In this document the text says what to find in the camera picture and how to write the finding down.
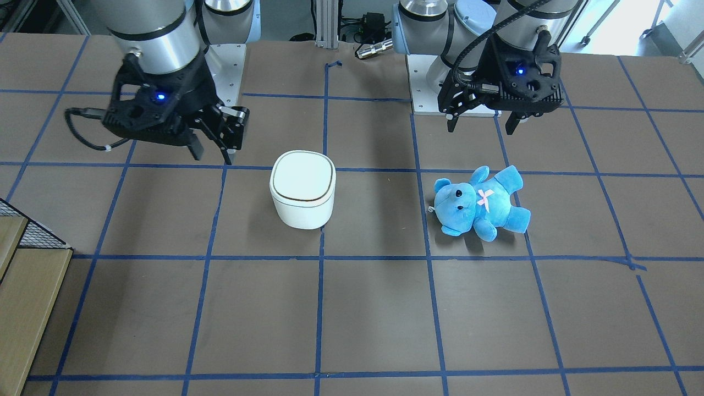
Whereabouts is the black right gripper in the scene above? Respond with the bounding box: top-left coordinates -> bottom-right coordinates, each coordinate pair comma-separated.
102,52 -> 249,166

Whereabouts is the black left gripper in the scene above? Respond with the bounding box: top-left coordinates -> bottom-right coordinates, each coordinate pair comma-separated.
438,27 -> 565,136

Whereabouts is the white lidded trash can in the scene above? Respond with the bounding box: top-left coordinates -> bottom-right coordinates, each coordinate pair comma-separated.
269,150 -> 336,230

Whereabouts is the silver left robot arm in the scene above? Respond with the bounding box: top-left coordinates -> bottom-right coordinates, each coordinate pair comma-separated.
392,1 -> 578,135

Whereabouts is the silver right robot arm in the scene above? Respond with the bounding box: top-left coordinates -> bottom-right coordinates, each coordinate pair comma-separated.
93,1 -> 261,165

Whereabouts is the blue teddy bear plush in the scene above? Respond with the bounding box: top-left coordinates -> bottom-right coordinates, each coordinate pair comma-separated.
428,165 -> 531,241

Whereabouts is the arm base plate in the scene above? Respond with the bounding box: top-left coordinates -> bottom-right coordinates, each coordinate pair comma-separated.
205,43 -> 250,119
406,54 -> 502,117

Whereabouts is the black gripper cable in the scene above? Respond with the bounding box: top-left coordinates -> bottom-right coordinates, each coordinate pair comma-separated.
64,108 -> 133,152

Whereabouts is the aluminium frame post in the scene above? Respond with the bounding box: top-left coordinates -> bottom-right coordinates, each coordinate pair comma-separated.
312,1 -> 341,51

